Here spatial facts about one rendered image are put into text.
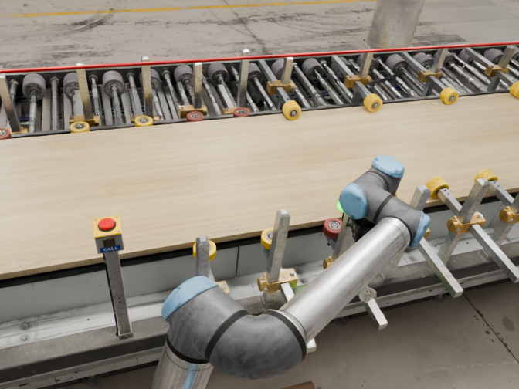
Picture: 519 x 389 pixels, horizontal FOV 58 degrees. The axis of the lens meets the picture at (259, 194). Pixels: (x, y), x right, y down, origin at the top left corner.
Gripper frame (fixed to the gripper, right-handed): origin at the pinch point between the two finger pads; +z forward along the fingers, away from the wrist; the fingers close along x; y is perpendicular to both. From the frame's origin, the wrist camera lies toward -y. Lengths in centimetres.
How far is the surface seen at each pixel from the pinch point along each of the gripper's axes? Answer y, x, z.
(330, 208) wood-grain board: -4.4, -30.6, 11.2
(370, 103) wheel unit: -53, -92, 5
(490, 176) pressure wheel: -75, -27, 3
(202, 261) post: 53, -6, -1
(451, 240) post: -45.7, -6.1, 13.6
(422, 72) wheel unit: -99, -116, 4
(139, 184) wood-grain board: 66, -59, 12
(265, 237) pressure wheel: 26.3, -20.9, 10.7
